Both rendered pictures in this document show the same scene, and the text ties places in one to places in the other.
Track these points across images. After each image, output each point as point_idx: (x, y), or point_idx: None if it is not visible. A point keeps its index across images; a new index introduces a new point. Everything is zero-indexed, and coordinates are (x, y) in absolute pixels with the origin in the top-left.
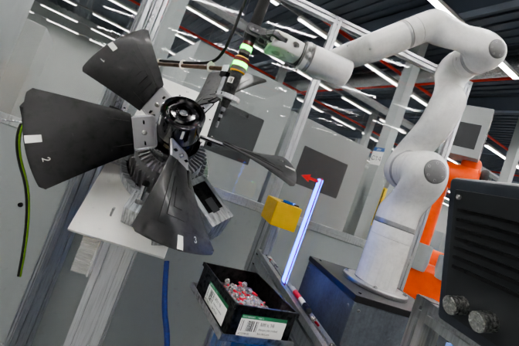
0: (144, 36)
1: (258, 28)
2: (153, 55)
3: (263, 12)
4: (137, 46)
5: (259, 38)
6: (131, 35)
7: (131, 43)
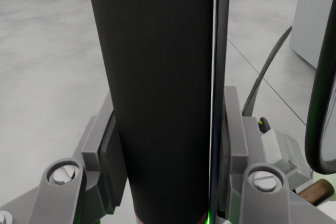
0: (275, 49)
1: (76, 150)
2: (247, 101)
3: None
4: (260, 73)
5: (230, 204)
6: (277, 42)
7: (264, 63)
